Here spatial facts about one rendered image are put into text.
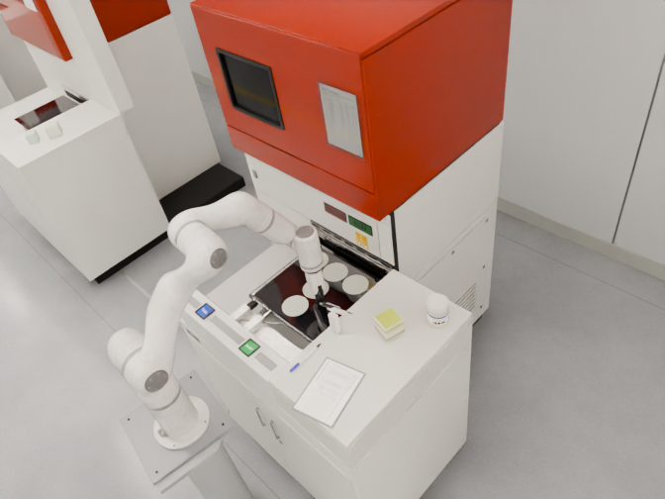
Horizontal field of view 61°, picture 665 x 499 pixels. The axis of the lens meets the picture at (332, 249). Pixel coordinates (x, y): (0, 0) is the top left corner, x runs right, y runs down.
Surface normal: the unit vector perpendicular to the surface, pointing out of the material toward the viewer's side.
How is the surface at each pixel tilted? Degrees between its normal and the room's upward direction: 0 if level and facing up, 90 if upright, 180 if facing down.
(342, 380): 0
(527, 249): 0
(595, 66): 90
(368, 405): 0
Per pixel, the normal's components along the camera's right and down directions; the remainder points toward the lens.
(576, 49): -0.69, 0.56
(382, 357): -0.14, -0.72
